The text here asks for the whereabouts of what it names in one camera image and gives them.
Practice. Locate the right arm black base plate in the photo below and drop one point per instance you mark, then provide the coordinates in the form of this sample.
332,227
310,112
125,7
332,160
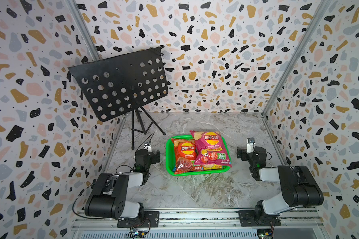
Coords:
250,218

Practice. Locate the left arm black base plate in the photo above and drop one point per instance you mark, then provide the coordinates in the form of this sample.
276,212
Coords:
146,219

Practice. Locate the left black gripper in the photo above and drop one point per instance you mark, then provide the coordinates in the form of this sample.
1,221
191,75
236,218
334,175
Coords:
154,158

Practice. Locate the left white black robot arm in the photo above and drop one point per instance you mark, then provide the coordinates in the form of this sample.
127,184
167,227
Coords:
108,197

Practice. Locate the black perforated music stand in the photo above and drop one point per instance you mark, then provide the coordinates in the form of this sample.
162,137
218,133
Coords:
123,84

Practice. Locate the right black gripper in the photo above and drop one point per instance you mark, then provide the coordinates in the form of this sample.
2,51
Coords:
244,153

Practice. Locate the red Lay's chips bag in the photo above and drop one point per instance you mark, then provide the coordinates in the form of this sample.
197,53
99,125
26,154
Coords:
185,156

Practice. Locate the pink snack bag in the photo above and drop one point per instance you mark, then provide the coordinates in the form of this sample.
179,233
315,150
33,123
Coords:
211,148

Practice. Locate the green plastic basket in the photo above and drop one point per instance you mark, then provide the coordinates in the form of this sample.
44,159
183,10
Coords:
170,163

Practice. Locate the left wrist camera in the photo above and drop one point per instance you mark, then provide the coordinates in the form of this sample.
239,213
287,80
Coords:
147,146

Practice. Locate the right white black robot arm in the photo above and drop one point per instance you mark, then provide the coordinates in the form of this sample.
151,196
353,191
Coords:
298,186

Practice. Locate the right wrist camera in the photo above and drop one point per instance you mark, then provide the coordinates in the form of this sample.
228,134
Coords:
250,145

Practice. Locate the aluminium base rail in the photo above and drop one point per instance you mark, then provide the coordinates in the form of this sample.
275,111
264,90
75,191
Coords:
208,223

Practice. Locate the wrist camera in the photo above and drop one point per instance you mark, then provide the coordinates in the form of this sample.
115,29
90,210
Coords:
250,145
147,146

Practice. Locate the yellow Lay's chips bag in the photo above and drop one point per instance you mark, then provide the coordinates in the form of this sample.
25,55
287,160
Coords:
212,167

